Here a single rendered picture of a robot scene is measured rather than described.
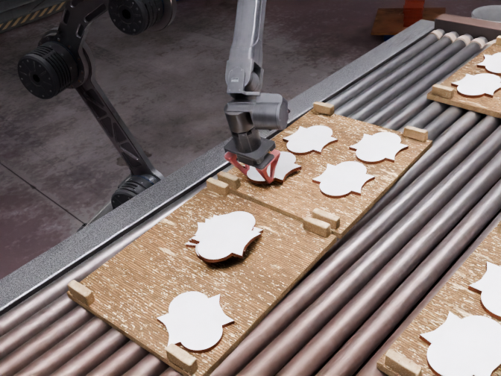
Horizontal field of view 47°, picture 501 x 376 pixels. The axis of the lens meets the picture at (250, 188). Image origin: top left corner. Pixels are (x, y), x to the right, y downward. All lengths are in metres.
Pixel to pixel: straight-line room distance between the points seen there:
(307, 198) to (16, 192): 2.33
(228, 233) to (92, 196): 2.04
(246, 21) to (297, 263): 0.51
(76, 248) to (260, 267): 0.42
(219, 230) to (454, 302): 0.46
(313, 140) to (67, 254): 0.64
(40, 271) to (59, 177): 2.13
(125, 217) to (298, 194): 0.40
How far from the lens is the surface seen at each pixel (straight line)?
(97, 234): 1.32
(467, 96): 1.67
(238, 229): 1.15
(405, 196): 1.30
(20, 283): 1.28
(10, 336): 1.17
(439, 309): 1.05
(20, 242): 3.00
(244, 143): 1.23
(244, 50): 1.22
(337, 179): 1.31
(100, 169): 3.35
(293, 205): 1.25
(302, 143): 1.44
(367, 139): 1.45
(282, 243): 1.16
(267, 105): 1.17
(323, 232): 1.16
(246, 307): 1.05
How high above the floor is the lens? 1.70
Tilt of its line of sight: 35 degrees down
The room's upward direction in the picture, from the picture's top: 8 degrees counter-clockwise
